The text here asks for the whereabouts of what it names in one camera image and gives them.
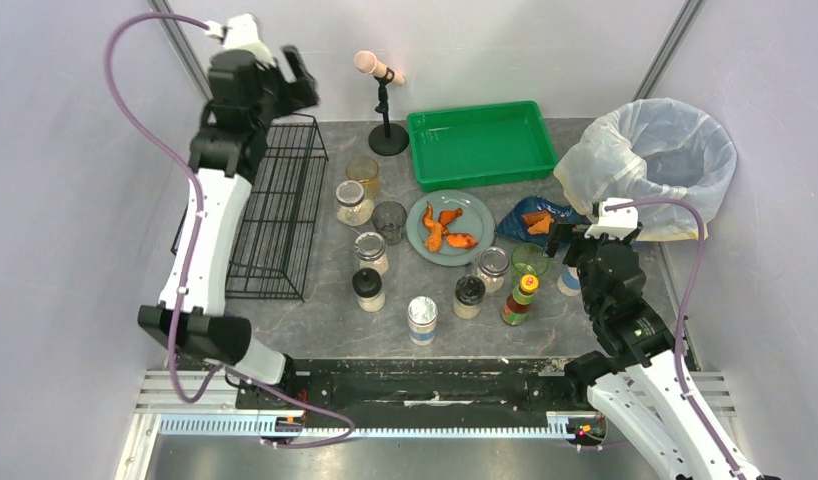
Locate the blue label spice jar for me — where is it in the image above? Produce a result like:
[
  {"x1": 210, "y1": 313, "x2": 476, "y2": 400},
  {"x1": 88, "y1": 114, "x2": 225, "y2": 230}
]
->
[
  {"x1": 557, "y1": 266, "x2": 581, "y2": 297},
  {"x1": 407, "y1": 296, "x2": 438, "y2": 346}
]

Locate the sauce bottle yellow cap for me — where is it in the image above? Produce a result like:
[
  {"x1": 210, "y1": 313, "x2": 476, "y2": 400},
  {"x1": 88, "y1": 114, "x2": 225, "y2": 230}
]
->
[{"x1": 501, "y1": 274, "x2": 539, "y2": 326}]

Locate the black lid spice jar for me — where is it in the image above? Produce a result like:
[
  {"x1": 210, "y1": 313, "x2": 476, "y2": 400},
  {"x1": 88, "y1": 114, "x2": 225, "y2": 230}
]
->
[{"x1": 351, "y1": 267, "x2": 385, "y2": 312}]

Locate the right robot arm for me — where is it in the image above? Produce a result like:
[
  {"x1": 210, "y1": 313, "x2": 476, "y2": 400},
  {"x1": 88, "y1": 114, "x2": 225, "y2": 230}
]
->
[{"x1": 546, "y1": 223, "x2": 764, "y2": 479}]

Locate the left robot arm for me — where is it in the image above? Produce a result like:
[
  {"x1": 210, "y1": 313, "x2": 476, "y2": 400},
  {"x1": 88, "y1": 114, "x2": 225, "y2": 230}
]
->
[{"x1": 137, "y1": 45, "x2": 319, "y2": 385}]

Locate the orange breaded food piece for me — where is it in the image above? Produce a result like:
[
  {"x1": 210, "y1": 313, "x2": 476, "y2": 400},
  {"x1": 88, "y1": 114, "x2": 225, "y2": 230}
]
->
[{"x1": 528, "y1": 216, "x2": 554, "y2": 235}]

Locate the brown fried food piece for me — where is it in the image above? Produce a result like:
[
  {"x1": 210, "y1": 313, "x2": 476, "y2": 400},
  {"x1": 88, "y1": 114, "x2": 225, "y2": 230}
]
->
[{"x1": 521, "y1": 210, "x2": 550, "y2": 227}]

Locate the green glass cup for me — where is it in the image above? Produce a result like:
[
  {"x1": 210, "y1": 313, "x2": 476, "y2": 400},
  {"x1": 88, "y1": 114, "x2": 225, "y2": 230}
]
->
[{"x1": 510, "y1": 243, "x2": 550, "y2": 285}]

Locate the dark blue leaf plate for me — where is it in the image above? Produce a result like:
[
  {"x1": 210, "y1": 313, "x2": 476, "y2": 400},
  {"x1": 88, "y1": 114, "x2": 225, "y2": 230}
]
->
[{"x1": 495, "y1": 196, "x2": 588, "y2": 246}]

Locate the glass jar near green cup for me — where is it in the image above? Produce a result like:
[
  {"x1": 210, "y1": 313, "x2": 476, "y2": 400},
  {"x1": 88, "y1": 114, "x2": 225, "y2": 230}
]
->
[{"x1": 475, "y1": 246, "x2": 510, "y2": 295}]

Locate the grey round plate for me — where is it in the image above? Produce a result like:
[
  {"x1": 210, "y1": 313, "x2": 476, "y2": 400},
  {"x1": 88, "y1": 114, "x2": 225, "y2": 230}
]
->
[{"x1": 405, "y1": 190, "x2": 496, "y2": 267}]

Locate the beige microphone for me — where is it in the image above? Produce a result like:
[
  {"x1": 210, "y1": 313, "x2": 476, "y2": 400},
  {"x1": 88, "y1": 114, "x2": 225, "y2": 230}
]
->
[{"x1": 353, "y1": 50, "x2": 406, "y2": 85}]

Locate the black knob lid jar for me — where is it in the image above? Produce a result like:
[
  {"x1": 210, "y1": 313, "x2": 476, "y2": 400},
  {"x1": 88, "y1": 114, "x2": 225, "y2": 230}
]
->
[{"x1": 453, "y1": 275, "x2": 486, "y2": 320}]

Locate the orange fried chicken piece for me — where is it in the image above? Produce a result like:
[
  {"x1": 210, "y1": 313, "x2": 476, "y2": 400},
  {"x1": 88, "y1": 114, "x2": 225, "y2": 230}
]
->
[{"x1": 445, "y1": 233, "x2": 479, "y2": 250}]

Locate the amber glass cup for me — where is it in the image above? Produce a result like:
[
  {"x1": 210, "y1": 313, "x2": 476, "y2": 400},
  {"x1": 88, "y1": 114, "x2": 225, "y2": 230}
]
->
[{"x1": 345, "y1": 156, "x2": 380, "y2": 199}]

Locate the black microphone stand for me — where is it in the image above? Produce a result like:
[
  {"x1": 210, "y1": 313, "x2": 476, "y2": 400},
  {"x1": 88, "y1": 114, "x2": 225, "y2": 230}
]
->
[{"x1": 368, "y1": 67, "x2": 409, "y2": 156}]

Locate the trash bin with plastic bag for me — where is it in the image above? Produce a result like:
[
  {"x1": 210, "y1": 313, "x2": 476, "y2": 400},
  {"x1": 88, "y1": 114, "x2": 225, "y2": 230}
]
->
[{"x1": 553, "y1": 98, "x2": 738, "y2": 223}]

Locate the orange chicken drumstick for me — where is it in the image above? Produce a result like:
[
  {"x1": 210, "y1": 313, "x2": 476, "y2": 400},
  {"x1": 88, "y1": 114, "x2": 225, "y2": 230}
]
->
[{"x1": 437, "y1": 208, "x2": 463, "y2": 228}]

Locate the orange chicken wing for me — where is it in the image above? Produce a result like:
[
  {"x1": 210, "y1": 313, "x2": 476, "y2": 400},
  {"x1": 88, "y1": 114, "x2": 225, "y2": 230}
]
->
[{"x1": 422, "y1": 203, "x2": 446, "y2": 237}]

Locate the orange breaded chicken strip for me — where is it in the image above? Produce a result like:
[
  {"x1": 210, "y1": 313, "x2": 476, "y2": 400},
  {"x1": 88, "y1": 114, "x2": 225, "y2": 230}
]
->
[{"x1": 424, "y1": 224, "x2": 444, "y2": 253}]

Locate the glass jar silver rim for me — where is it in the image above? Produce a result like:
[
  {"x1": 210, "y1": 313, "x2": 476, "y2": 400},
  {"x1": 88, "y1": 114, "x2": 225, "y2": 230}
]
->
[{"x1": 335, "y1": 180, "x2": 374, "y2": 227}]

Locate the green plastic tray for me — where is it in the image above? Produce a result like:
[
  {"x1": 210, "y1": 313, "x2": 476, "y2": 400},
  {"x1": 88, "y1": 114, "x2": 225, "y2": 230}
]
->
[{"x1": 406, "y1": 101, "x2": 559, "y2": 192}]

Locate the smoky grey glass cup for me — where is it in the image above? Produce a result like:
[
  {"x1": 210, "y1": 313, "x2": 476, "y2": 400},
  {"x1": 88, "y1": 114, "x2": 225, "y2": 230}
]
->
[{"x1": 371, "y1": 201, "x2": 407, "y2": 246}]

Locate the small glass jar rice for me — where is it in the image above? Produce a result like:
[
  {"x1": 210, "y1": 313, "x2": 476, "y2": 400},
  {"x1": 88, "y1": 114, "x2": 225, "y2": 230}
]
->
[{"x1": 354, "y1": 232, "x2": 389, "y2": 275}]

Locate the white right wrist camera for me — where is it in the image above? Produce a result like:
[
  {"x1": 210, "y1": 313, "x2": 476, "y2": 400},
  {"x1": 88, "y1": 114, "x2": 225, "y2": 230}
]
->
[{"x1": 584, "y1": 197, "x2": 640, "y2": 240}]

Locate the black wire rack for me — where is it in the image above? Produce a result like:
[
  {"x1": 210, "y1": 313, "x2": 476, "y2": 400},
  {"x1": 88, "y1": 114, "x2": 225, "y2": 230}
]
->
[{"x1": 171, "y1": 113, "x2": 329, "y2": 301}]

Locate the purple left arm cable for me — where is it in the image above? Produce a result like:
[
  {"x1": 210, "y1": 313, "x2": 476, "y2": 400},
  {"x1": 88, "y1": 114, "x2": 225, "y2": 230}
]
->
[{"x1": 104, "y1": 13, "x2": 356, "y2": 450}]

